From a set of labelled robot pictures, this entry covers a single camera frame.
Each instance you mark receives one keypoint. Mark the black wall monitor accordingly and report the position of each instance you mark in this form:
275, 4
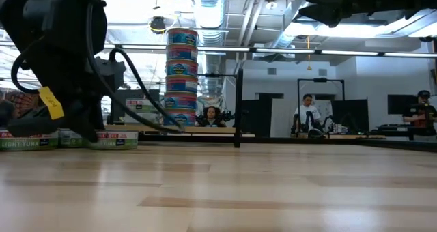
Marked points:
396, 104

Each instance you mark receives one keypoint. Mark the black background robot arm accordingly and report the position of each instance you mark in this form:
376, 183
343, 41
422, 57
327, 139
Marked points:
228, 115

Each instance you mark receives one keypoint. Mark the grey wall vent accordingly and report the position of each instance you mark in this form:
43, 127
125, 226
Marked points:
322, 72
271, 71

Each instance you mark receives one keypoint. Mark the black background desk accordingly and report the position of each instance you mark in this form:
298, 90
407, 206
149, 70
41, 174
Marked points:
389, 128

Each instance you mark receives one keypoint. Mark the black background robot arms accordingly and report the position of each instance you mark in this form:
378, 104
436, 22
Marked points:
294, 124

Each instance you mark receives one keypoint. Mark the long strip light bar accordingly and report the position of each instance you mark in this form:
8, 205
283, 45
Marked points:
392, 54

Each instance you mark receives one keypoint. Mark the black partition panel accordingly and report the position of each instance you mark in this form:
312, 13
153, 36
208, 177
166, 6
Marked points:
256, 119
351, 112

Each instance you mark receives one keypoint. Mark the black background stand frame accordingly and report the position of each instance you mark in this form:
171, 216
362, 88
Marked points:
321, 79

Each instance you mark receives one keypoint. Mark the yellow pendant lamp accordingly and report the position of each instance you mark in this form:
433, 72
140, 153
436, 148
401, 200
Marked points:
309, 67

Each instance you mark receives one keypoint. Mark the person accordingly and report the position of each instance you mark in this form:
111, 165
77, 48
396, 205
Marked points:
211, 115
423, 116
307, 111

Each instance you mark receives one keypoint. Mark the black ceiling dome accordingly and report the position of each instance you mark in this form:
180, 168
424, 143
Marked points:
157, 24

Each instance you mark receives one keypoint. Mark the black metal shelf frame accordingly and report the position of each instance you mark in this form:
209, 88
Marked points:
239, 123

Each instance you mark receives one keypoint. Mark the wooden shelf board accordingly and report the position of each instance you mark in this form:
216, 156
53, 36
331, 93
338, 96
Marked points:
211, 129

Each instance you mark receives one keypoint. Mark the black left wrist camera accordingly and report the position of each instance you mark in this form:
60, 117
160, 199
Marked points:
111, 73

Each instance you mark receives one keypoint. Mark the patterned red tapestry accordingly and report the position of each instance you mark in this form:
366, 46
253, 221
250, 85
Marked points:
25, 99

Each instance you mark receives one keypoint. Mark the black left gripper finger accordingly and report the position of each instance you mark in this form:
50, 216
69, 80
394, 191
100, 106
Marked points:
34, 126
88, 123

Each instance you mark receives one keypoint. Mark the silver ribbed ceiling duct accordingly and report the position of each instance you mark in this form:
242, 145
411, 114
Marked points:
210, 20

